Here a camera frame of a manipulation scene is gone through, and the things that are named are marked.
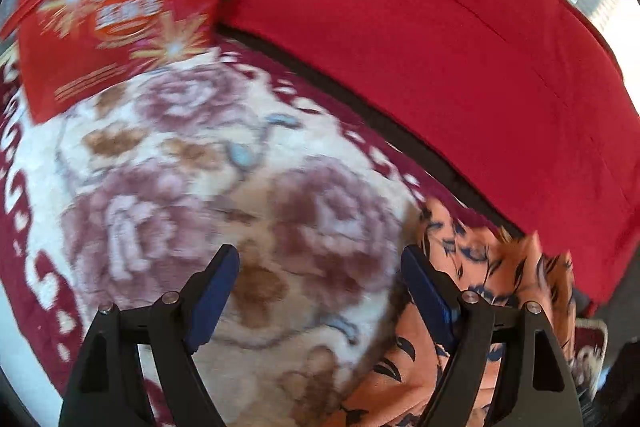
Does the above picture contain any floral plush blanket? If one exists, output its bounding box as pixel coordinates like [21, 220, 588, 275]
[0, 42, 608, 427]

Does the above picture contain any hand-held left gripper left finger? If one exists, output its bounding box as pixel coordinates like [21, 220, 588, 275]
[59, 245, 241, 427]

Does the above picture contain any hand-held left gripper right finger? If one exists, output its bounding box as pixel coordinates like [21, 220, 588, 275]
[401, 245, 585, 427]

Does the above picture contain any orange floral garment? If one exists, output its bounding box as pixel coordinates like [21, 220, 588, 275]
[340, 197, 576, 427]

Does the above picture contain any red cloth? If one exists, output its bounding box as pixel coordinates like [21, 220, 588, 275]
[215, 0, 640, 303]

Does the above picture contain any red printed gift box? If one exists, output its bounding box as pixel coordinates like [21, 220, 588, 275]
[0, 0, 241, 124]

